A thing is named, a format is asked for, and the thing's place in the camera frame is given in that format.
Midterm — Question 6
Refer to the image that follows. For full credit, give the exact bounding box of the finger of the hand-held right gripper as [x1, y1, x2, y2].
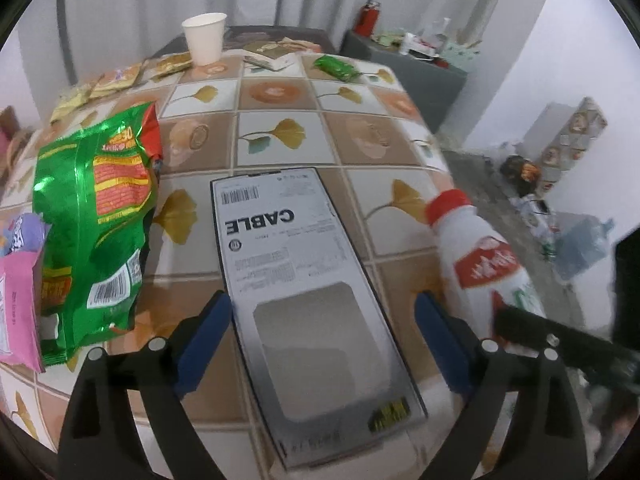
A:
[492, 307, 640, 401]

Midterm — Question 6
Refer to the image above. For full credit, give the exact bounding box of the white milk bottle red cap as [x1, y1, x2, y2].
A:
[425, 188, 548, 346]

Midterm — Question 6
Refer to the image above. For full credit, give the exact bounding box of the yellow snack packet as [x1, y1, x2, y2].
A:
[90, 65, 143, 98]

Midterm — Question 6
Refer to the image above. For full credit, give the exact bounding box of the brown paper bag with handles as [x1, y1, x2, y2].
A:
[0, 105, 31, 161]

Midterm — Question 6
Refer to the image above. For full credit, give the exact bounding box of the white paper cup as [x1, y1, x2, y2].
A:
[181, 12, 228, 67]

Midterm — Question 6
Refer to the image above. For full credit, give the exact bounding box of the grey cabinet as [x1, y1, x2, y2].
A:
[340, 30, 468, 133]

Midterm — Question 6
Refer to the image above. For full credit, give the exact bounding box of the white plastic bag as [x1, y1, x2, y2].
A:
[420, 17, 453, 46]

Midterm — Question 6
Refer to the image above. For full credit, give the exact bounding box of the red thermos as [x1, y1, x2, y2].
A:
[354, 0, 381, 37]

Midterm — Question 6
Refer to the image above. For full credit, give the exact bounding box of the dark table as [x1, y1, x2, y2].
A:
[150, 25, 341, 56]

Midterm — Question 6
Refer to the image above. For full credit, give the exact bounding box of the tile patterned tablecloth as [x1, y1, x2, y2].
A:
[0, 52, 501, 480]

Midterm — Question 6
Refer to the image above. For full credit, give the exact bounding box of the grey white cable box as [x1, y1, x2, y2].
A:
[210, 167, 428, 471]

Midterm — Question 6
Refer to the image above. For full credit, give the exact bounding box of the large green snack bag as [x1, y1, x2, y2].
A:
[32, 102, 163, 366]

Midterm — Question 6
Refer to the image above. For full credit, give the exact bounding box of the blue water jug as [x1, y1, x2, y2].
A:
[555, 212, 616, 281]

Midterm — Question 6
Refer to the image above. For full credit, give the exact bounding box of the patterned gift box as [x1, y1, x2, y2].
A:
[537, 97, 608, 186]

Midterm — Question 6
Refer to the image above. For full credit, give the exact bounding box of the wrapped cake packet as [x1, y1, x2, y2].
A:
[242, 40, 296, 71]

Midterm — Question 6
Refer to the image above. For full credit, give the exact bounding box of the pink snack packet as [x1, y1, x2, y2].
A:
[0, 250, 46, 373]

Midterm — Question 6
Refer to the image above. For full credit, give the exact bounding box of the green desk holder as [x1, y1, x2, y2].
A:
[442, 40, 481, 63]

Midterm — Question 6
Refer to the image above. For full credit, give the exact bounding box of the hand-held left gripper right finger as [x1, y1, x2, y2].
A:
[415, 291, 593, 480]

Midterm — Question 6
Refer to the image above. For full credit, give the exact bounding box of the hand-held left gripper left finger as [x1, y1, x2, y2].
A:
[57, 290, 233, 480]

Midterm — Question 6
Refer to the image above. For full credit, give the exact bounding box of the gold snack packet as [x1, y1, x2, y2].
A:
[150, 52, 193, 78]
[50, 85, 93, 123]

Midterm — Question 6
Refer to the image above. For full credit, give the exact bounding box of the small green snack packet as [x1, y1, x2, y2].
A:
[312, 55, 361, 82]

